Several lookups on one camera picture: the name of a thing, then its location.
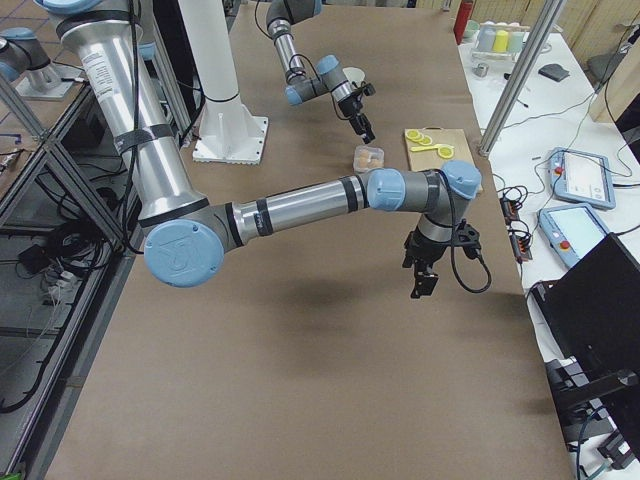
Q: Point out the black power strip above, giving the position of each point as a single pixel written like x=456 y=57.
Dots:
x=518 y=230

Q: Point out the yellow cup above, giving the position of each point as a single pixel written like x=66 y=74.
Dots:
x=501 y=39

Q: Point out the lemon slice top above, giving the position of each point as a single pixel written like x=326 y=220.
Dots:
x=413 y=134

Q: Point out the grey cup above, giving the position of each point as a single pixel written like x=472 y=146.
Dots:
x=486 y=39

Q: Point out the lemon slice by knife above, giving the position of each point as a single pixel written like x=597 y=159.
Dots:
x=445 y=151

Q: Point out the blue teach pendant near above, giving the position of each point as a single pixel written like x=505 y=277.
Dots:
x=572 y=230

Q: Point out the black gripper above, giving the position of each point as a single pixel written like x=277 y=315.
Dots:
x=420 y=251
x=349 y=107

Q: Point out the lemon slice middle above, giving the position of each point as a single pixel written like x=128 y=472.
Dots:
x=422 y=137

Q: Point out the black square pad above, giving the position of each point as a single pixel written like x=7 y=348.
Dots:
x=554 y=72

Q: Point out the aluminium frame post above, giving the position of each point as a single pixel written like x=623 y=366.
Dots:
x=534 y=44

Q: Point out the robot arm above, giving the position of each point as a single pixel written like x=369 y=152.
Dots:
x=186 y=237
x=305 y=65

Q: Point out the white ceramic bowl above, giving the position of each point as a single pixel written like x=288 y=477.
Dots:
x=354 y=75

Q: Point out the small metal cup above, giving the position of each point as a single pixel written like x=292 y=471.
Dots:
x=481 y=70

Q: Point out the blue teach pendant far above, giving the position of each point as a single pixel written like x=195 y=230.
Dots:
x=578 y=176

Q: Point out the black monitor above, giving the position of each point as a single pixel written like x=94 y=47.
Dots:
x=593 y=314

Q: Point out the clear plastic egg box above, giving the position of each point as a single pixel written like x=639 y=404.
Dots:
x=367 y=158

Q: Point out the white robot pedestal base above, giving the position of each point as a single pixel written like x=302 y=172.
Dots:
x=228 y=132

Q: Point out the yellow plastic knife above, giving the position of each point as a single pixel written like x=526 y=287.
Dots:
x=421 y=148

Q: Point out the blue teach pendant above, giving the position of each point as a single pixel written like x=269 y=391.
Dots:
x=578 y=176
x=572 y=230

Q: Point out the bamboo cutting board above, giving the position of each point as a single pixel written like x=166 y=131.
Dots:
x=430 y=159

